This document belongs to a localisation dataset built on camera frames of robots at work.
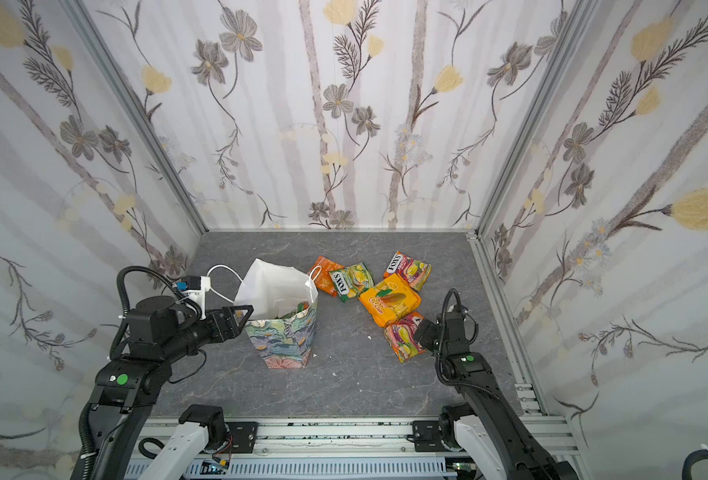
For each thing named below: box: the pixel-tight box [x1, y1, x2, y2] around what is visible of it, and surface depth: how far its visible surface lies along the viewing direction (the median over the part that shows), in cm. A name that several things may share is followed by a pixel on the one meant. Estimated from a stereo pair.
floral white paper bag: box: [234, 258, 319, 369], surface depth 79 cm
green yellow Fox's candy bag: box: [329, 262, 375, 303], surface depth 103 cm
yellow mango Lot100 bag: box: [359, 273, 422, 327], surface depth 95 cm
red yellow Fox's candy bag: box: [384, 312, 427, 363], surface depth 90 cm
